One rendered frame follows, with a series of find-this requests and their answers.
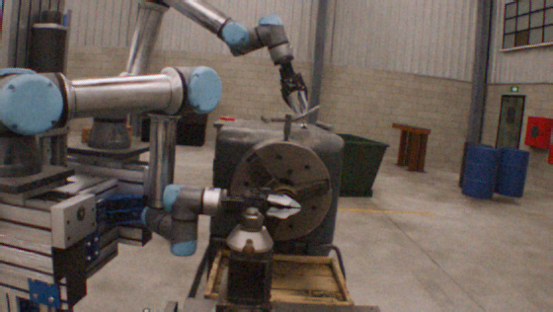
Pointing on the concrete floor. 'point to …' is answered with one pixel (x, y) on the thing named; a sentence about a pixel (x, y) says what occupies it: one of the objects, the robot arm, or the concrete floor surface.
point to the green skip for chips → (359, 165)
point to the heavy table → (412, 146)
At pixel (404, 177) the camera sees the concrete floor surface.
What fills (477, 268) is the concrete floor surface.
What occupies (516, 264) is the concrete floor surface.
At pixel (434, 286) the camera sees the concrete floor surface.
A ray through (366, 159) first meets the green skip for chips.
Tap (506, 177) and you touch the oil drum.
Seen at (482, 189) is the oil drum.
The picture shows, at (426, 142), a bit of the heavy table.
